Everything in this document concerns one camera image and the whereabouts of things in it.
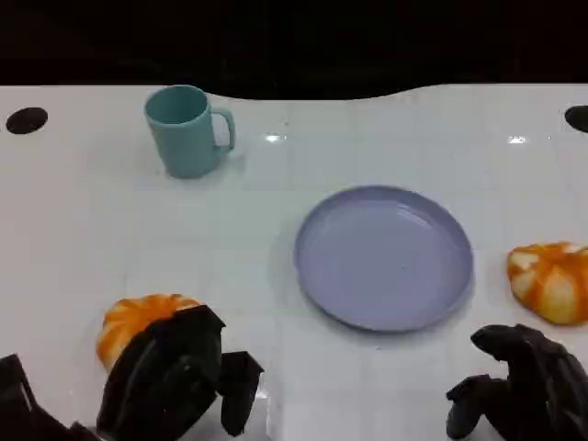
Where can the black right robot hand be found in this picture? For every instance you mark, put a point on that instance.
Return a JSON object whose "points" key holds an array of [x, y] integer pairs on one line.
{"points": [[537, 381]]}

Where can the orange and white bread roll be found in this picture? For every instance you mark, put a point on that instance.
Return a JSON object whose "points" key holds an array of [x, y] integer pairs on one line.
{"points": [[553, 285], [126, 321]]}

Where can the pale green mug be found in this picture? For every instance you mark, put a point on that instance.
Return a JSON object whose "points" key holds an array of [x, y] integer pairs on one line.
{"points": [[186, 133]]}

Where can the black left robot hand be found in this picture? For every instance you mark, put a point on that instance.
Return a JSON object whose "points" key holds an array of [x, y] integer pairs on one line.
{"points": [[161, 376]]}

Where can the lilac plate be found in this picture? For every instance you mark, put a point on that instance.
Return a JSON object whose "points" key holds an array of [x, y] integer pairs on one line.
{"points": [[383, 259]]}

